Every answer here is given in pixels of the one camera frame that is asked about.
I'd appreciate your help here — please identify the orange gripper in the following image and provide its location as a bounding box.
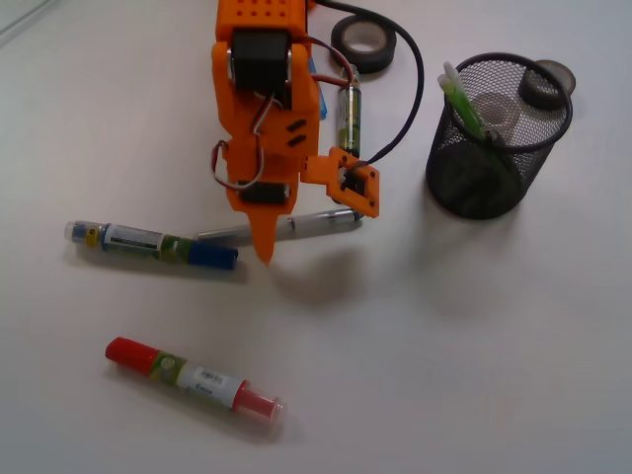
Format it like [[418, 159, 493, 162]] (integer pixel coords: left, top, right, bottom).
[[211, 42, 319, 266]]

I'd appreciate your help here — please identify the silver grey pen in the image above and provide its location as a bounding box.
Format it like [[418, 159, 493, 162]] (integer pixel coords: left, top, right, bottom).
[[197, 208, 363, 246]]

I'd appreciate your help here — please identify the green mechanical pencil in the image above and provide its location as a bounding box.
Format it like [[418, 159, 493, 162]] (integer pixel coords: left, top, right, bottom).
[[438, 73, 514, 194]]

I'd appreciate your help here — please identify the white dotted pen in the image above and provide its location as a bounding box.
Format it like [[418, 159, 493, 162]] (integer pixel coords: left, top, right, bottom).
[[437, 61, 485, 140]]

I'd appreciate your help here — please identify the light blue pen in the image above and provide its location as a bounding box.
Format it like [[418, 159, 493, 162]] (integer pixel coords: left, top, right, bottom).
[[308, 56, 328, 120]]

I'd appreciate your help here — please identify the dark blue mechanical pencil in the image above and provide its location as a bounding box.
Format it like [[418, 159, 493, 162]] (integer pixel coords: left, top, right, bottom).
[[484, 128, 519, 200]]

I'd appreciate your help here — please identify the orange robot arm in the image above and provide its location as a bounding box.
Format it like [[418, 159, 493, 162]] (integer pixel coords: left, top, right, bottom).
[[211, 1, 320, 264]]

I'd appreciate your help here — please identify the black mesh pen holder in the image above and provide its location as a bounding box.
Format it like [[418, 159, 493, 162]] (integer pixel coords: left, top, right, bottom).
[[426, 52, 574, 220]]

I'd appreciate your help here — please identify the blue cap whiteboard marker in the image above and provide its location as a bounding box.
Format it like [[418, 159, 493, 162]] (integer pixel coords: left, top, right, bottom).
[[64, 220, 238, 271]]

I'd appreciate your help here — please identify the black cap whiteboard marker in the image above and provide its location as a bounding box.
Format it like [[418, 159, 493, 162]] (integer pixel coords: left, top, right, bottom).
[[336, 65, 361, 158]]

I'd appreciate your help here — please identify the red cap whiteboard marker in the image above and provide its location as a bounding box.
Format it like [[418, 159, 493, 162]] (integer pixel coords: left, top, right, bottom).
[[105, 337, 284, 428]]

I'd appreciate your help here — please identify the black tape roll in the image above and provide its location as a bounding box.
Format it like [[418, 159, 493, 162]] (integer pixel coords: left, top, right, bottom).
[[330, 15, 397, 74]]

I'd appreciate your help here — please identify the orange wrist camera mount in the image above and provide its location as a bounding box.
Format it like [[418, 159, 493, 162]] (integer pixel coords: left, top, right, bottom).
[[300, 147, 379, 218]]

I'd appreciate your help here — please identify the black camera cable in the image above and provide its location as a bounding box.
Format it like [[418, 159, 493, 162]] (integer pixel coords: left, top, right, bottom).
[[315, 0, 426, 167]]

